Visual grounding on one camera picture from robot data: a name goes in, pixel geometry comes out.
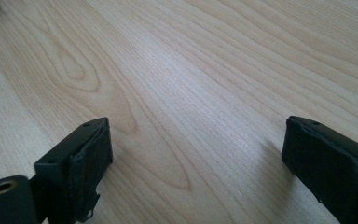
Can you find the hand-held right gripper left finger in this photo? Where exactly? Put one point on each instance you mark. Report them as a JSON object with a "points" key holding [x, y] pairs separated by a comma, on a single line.
{"points": [[59, 168]]}

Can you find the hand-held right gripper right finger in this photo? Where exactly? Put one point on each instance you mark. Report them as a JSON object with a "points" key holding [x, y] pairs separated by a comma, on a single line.
{"points": [[329, 165]]}

